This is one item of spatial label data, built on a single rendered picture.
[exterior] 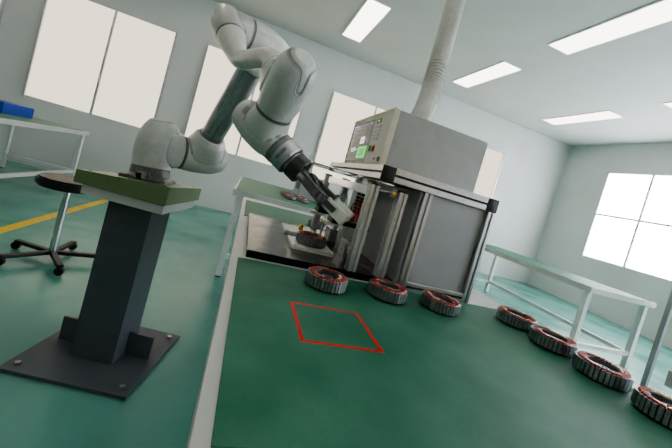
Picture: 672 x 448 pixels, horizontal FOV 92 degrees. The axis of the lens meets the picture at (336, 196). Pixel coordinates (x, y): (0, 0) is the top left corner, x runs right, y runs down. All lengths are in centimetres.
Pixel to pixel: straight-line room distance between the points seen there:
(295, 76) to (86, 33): 589
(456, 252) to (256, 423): 89
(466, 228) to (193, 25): 567
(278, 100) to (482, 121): 686
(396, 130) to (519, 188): 715
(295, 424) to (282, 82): 64
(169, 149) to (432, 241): 114
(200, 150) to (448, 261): 114
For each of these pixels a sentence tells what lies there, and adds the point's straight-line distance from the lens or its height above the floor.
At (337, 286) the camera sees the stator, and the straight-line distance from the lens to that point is 84.
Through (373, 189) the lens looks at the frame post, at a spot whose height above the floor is 103.
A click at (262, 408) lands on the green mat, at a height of 75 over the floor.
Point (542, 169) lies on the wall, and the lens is 859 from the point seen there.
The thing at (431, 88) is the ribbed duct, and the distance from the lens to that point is 271.
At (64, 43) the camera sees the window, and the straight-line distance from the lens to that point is 663.
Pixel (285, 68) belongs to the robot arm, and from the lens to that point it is 78.
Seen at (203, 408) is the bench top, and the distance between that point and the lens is 44.
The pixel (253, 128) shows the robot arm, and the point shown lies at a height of 110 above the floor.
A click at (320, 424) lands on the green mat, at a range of 45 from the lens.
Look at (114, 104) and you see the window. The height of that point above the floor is 124.
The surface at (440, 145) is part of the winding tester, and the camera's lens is 121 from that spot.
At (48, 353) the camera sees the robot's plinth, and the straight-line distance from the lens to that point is 190.
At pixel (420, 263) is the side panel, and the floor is 84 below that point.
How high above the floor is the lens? 102
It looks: 2 degrees down
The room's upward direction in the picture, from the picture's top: 16 degrees clockwise
